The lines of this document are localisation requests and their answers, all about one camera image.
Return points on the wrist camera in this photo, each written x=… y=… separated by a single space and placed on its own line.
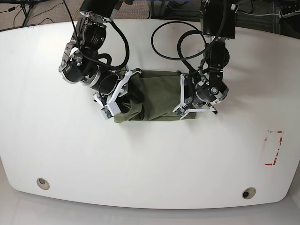
x=110 y=111
x=181 y=112

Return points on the black tripod stand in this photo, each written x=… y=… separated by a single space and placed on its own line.
x=24 y=6

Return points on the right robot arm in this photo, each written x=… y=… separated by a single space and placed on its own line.
x=82 y=63

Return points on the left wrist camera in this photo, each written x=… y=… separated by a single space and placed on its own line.
x=181 y=112

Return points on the right table cable grommet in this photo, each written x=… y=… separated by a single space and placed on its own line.
x=249 y=193

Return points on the red tape rectangle marking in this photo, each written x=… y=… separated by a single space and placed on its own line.
x=271 y=147

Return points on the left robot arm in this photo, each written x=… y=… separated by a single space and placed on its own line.
x=203 y=84

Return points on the white power strip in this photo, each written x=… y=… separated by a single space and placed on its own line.
x=289 y=11

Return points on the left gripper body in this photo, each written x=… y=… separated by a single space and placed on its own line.
x=189 y=104

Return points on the table cable grommet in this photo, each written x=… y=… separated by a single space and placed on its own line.
x=43 y=184
x=249 y=193

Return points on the left table cable grommet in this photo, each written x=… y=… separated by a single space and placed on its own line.
x=43 y=184

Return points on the olive green t-shirt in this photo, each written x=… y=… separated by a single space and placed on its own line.
x=161 y=90

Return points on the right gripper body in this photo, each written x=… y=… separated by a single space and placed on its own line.
x=107 y=84

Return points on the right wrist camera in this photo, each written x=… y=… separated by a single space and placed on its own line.
x=110 y=111

